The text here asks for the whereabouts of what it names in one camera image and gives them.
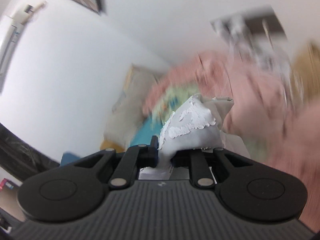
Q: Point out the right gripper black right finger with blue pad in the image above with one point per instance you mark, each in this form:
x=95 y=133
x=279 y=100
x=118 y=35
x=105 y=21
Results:
x=250 y=190

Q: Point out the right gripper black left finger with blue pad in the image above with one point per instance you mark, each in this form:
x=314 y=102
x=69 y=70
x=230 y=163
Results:
x=75 y=190

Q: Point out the white t-shirt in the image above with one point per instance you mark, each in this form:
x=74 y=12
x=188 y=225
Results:
x=196 y=124

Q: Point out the blue folding chair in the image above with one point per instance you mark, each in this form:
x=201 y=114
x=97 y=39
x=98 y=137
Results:
x=68 y=158

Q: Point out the yellow wooden headboard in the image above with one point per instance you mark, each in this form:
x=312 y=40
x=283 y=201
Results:
x=109 y=144

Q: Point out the dark window with grille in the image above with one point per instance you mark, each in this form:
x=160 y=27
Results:
x=21 y=160

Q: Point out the pink fluffy blanket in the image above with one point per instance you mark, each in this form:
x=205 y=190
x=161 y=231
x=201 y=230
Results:
x=260 y=112

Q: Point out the grey beige pillow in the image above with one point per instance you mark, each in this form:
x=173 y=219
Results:
x=127 y=114

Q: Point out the teal patterned bed sheet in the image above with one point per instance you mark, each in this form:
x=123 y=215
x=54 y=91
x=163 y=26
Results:
x=146 y=132

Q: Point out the green cartoon fleece blanket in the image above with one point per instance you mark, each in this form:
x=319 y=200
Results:
x=171 y=100

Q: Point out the tan crumpled garment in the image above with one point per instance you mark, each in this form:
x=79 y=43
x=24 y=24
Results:
x=304 y=76

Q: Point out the white air conditioner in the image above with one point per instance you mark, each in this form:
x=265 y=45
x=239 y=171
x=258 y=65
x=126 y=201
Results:
x=11 y=30

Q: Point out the grey wall socket panel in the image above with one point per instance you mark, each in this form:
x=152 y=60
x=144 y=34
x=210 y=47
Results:
x=249 y=25

